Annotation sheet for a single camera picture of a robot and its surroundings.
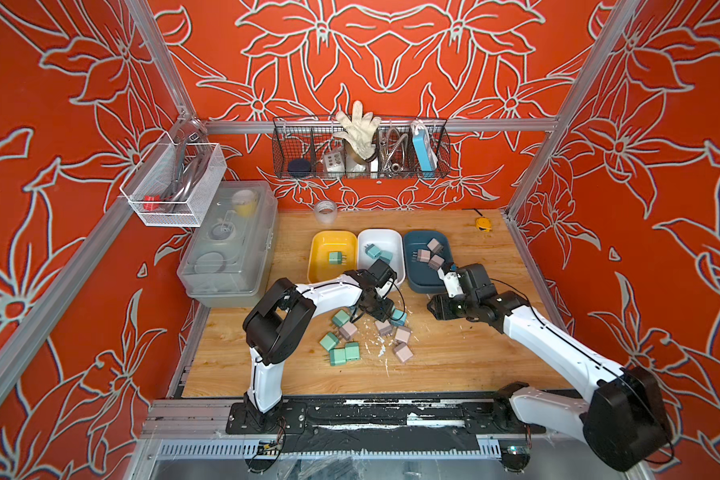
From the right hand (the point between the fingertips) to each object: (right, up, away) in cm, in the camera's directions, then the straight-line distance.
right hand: (430, 304), depth 83 cm
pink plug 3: (+7, +11, +19) cm, 23 cm away
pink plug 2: (+7, +16, +22) cm, 28 cm away
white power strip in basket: (-29, +43, +10) cm, 53 cm away
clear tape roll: (-34, +30, +37) cm, 58 cm away
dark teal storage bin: (+1, +5, +16) cm, 17 cm away
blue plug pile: (-8, -6, +5) cm, 11 cm away
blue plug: (-10, +12, +21) cm, 26 cm away
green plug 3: (-22, -14, 0) cm, 26 cm away
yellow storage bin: (-32, +18, +21) cm, 43 cm away
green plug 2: (-26, -14, -1) cm, 30 cm away
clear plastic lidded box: (-58, +13, +1) cm, 59 cm away
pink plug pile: (-13, -8, +3) cm, 15 cm away
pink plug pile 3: (-24, -8, +3) cm, 25 cm away
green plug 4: (-29, -11, +2) cm, 31 cm away
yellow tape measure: (+29, +24, +31) cm, 49 cm away
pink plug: (+2, +13, +20) cm, 24 cm away
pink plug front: (-8, -14, 0) cm, 16 cm away
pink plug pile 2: (-8, -10, +3) cm, 12 cm away
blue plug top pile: (-15, +14, +22) cm, 30 cm away
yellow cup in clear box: (-60, +31, +18) cm, 70 cm away
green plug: (-28, +12, +19) cm, 36 cm away
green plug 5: (-26, -6, +6) cm, 27 cm away
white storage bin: (-11, +17, +24) cm, 31 cm away
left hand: (-12, -4, +9) cm, 15 cm away
